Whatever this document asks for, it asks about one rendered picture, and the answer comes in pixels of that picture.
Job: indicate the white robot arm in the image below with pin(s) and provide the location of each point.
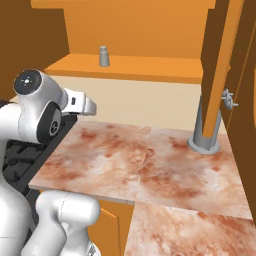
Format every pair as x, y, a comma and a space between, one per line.
20, 116

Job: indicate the orange base cupboard door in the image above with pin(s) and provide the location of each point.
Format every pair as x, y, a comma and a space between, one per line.
111, 226

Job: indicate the orange open wall cabinet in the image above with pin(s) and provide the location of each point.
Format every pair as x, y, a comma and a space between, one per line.
140, 68

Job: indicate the grey shaker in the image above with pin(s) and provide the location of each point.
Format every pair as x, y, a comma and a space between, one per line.
104, 58

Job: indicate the grey cylinder with round base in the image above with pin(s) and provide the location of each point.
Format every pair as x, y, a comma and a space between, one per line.
200, 133

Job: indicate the black hob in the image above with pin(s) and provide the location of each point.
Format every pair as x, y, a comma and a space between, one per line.
23, 160

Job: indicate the dark brown cabinet door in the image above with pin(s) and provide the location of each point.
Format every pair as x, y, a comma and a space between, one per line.
30, 43

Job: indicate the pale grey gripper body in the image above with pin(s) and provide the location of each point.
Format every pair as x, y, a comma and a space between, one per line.
89, 106

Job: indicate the orange cabinet door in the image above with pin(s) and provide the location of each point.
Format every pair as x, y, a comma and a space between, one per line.
220, 66

